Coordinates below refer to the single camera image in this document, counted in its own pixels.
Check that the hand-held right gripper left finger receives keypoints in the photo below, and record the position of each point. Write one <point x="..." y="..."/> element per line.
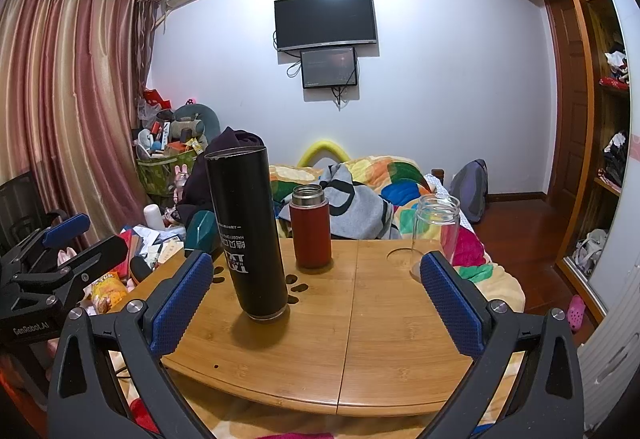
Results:
<point x="180" y="301"/>

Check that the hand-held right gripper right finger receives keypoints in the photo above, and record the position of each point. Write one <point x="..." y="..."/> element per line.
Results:
<point x="452" y="306"/>

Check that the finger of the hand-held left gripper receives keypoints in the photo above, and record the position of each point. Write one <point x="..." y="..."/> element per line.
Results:
<point x="100" y="254"/>
<point x="65" y="225"/>

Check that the clear glass cup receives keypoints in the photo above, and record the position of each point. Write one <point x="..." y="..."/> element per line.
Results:
<point x="435" y="229"/>

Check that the tall black cup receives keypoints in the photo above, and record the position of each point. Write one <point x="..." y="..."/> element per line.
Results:
<point x="245" y="229"/>

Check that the red thermos cup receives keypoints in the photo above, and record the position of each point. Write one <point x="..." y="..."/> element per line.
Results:
<point x="310" y="234"/>

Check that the yellow snack packet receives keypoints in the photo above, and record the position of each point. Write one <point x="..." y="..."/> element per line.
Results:
<point x="107" y="291"/>

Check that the black office chair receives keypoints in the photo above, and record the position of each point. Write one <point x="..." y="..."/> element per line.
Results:
<point x="20" y="204"/>

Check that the pile of papers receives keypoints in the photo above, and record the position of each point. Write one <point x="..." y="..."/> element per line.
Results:
<point x="160" y="249"/>

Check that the white bottle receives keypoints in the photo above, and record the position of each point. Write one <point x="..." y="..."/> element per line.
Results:
<point x="153" y="218"/>

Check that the teal box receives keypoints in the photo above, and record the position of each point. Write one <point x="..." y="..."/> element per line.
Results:
<point x="200" y="231"/>

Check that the green storage basket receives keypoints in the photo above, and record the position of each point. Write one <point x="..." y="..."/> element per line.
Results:
<point x="155" y="176"/>

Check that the pink bunny figure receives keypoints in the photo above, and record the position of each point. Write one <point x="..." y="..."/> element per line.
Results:
<point x="180" y="181"/>

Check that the dark purple garment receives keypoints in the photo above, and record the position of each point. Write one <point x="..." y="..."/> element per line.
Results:
<point x="200" y="189"/>

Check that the grey backpack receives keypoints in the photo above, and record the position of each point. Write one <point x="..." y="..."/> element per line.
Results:
<point x="472" y="191"/>

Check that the pink slipper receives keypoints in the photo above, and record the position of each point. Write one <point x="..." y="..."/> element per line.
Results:
<point x="576" y="311"/>

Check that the colourful patchwork blanket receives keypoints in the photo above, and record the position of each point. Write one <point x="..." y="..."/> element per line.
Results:
<point x="400" y="191"/>

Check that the striped pink curtain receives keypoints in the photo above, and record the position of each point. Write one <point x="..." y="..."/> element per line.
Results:
<point x="75" y="94"/>

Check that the grey bag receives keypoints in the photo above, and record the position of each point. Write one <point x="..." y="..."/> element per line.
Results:
<point x="590" y="246"/>

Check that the grey patterned towel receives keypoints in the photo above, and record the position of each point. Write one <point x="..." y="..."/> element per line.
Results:
<point x="345" y="199"/>

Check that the red bag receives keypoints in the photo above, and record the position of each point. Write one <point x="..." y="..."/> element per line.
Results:
<point x="152" y="98"/>

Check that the grey plush toy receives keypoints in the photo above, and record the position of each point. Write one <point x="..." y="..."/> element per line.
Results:
<point x="192" y="116"/>

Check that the yellow foam arch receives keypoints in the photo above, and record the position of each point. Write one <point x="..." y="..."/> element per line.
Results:
<point x="325" y="146"/>

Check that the wooden door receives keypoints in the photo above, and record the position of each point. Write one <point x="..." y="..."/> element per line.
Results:
<point x="565" y="94"/>

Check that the small black wall monitor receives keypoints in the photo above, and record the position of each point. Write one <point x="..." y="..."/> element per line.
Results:
<point x="329" y="68"/>

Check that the wooden wardrobe shelf frame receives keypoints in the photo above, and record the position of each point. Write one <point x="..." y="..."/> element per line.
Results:
<point x="582" y="69"/>

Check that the black wall television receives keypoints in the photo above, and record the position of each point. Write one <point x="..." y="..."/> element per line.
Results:
<point x="325" y="21"/>

